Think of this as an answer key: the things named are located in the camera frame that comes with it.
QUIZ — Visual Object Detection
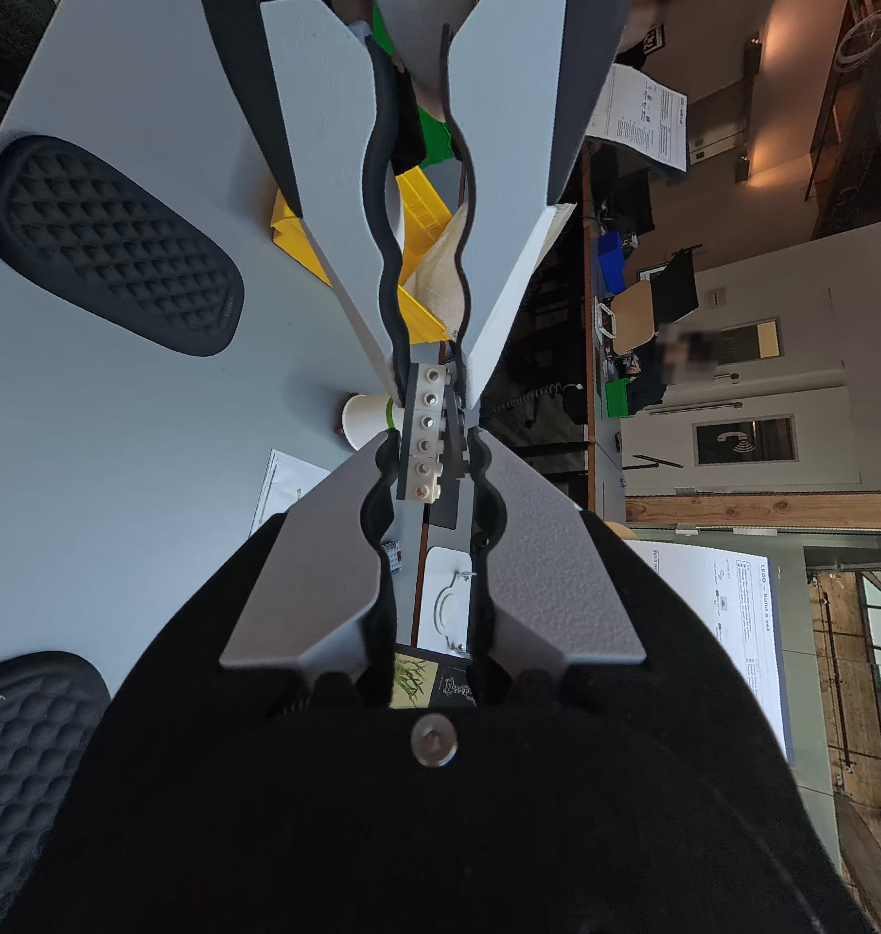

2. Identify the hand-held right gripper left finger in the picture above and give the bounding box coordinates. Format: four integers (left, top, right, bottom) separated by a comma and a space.
219, 429, 404, 690

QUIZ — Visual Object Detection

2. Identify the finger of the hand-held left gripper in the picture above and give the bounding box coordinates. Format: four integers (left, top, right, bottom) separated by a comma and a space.
440, 0, 579, 410
260, 0, 414, 401

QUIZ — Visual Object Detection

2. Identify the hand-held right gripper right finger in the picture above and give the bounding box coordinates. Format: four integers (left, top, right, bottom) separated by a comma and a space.
467, 427, 647, 683

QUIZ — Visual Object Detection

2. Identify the yellow plastic bin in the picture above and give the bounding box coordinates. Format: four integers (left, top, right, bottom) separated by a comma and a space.
269, 166, 458, 345

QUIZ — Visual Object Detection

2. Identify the grey lego strip assembly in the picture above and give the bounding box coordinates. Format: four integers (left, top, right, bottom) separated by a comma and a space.
395, 359, 472, 506

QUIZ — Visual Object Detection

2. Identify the lego instruction booklet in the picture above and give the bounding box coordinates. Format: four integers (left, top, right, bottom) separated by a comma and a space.
249, 449, 325, 537

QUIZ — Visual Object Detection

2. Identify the black lego set box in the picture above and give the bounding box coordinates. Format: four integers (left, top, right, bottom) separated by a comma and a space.
389, 646, 481, 710

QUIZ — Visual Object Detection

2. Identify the curled printed instruction sheet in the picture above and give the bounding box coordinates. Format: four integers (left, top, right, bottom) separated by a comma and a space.
604, 66, 689, 172

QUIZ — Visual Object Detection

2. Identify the black flat tablet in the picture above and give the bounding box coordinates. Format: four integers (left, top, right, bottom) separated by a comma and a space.
426, 478, 462, 532

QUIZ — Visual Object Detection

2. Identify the illustrated task sheet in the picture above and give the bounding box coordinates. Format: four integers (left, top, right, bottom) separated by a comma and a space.
626, 540, 795, 767

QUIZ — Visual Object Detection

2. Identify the blue plastic bin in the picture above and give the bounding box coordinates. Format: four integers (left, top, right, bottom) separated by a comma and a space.
597, 230, 627, 293

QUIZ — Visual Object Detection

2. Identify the beige paper parts bag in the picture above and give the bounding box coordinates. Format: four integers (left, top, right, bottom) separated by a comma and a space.
400, 200, 474, 340

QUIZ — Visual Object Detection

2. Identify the white paper cup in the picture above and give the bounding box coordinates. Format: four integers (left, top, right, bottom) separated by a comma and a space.
340, 394, 405, 452

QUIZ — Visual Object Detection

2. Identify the black wrist rest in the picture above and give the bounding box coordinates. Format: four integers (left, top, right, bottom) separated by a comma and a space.
0, 651, 112, 934
0, 135, 246, 359

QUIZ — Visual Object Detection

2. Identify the black coiled cable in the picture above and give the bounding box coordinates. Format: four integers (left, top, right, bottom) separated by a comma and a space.
484, 383, 581, 418

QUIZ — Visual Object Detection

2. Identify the wooden post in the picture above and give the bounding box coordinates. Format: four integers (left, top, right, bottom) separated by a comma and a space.
626, 496, 881, 530

